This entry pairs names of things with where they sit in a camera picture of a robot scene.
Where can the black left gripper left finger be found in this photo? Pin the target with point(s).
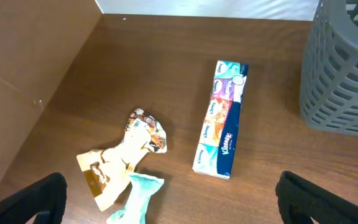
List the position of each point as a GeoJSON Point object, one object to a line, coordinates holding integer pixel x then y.
{"type": "Point", "coordinates": [45, 200]}

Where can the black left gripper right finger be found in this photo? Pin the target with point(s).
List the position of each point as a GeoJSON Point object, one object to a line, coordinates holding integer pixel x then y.
{"type": "Point", "coordinates": [301, 201]}

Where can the brown crumpled snack bag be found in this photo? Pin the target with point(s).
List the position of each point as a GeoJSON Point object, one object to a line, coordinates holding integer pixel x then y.
{"type": "Point", "coordinates": [107, 170]}

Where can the mint green wrapper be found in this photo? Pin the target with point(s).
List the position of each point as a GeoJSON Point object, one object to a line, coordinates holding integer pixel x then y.
{"type": "Point", "coordinates": [143, 188]}

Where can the Kleenex tissue multipack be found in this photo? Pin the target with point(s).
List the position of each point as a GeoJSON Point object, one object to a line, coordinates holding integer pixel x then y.
{"type": "Point", "coordinates": [217, 144]}

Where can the grey plastic basket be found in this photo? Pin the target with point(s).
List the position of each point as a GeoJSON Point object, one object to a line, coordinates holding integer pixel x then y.
{"type": "Point", "coordinates": [329, 72]}

